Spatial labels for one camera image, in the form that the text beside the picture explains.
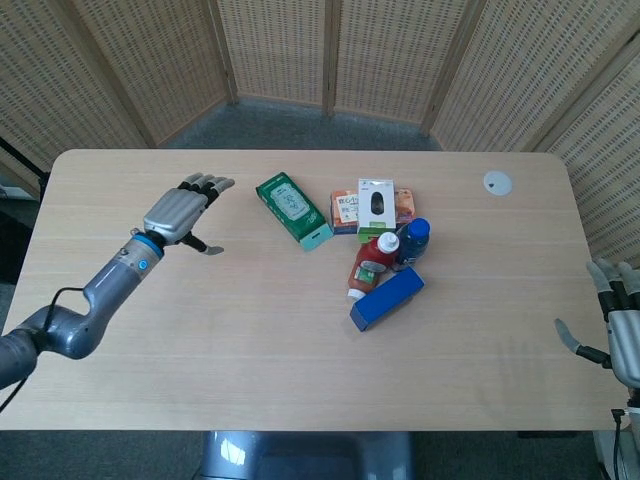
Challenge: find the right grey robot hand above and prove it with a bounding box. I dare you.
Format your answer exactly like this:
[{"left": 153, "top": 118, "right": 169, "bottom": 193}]
[{"left": 553, "top": 258, "right": 640, "bottom": 389}]

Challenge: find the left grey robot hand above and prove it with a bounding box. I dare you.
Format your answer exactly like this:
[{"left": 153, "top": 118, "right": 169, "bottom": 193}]
[{"left": 143, "top": 172, "right": 236, "bottom": 255}]

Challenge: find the green box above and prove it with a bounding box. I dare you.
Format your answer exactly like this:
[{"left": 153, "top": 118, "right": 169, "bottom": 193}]
[{"left": 255, "top": 171, "right": 335, "bottom": 253}]

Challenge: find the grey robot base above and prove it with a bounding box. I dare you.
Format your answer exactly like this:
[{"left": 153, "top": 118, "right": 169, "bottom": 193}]
[{"left": 199, "top": 430, "right": 416, "bottom": 480}]

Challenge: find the white object beside table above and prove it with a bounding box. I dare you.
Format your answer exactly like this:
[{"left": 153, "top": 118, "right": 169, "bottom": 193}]
[{"left": 593, "top": 430, "right": 640, "bottom": 480}]

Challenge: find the black stand leg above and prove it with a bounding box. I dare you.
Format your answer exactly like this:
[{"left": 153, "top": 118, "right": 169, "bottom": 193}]
[{"left": 0, "top": 137, "right": 50, "bottom": 194}]

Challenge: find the orange printed box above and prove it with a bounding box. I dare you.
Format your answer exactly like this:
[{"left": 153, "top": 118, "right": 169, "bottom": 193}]
[{"left": 328, "top": 187, "right": 418, "bottom": 236}]

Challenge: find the wooden woven folding screen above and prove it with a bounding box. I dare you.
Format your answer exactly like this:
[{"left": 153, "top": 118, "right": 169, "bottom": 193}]
[{"left": 0, "top": 0, "right": 640, "bottom": 266}]

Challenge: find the white round table grommet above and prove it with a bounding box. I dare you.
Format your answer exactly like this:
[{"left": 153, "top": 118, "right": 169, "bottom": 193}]
[{"left": 482, "top": 170, "right": 514, "bottom": 197}]

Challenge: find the red ketchup bottle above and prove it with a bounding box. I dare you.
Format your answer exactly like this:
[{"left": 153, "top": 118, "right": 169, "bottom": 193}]
[{"left": 346, "top": 231, "right": 401, "bottom": 301}]

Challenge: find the white computer mouse box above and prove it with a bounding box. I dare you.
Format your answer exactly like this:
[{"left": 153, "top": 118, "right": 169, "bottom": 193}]
[{"left": 356, "top": 177, "right": 399, "bottom": 245}]

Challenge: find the dark blue drink bottle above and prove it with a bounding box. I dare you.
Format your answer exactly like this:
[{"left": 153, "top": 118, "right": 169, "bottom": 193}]
[{"left": 390, "top": 216, "right": 432, "bottom": 273}]

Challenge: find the blue rectangular box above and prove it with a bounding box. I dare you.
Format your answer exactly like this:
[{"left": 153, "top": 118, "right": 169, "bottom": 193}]
[{"left": 349, "top": 265, "right": 426, "bottom": 333}]

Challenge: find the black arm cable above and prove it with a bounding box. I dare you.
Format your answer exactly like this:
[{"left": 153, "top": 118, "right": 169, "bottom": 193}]
[{"left": 0, "top": 286, "right": 89, "bottom": 414}]

